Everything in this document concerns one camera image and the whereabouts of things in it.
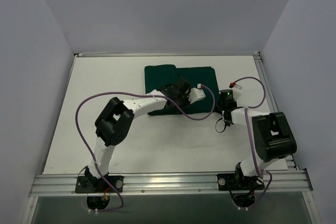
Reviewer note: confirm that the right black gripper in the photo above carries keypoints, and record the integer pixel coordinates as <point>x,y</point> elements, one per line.
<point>220,108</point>

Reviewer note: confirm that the back aluminium frame rail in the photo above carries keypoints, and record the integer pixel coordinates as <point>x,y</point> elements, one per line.
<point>157,54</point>

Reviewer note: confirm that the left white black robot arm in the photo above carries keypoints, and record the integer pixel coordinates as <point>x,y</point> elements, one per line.
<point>114,122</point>

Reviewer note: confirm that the aluminium frame rail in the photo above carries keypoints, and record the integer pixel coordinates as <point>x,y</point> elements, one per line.
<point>269,105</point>
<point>168,184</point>
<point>157,54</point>

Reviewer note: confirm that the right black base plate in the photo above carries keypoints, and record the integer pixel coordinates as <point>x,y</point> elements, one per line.
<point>230,181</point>

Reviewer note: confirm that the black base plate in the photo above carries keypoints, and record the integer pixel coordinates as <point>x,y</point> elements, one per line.
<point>84,186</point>
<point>230,181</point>

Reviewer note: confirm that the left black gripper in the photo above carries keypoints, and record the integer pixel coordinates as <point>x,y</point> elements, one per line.
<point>176,102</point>

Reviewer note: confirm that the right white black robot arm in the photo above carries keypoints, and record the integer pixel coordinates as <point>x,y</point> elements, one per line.
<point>270,136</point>

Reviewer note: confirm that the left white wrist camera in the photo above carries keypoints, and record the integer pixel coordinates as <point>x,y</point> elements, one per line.
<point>196,94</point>

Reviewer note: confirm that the front aluminium frame rail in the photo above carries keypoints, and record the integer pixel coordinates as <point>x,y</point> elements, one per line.
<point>168,184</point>

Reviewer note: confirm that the dark green surgical cloth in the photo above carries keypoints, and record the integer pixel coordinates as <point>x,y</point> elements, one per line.
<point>170,77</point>

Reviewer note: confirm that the right aluminium frame rail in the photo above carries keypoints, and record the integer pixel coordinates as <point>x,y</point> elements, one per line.
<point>269,105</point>

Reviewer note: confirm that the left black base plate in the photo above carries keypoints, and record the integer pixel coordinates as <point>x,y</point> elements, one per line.
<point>84,186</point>

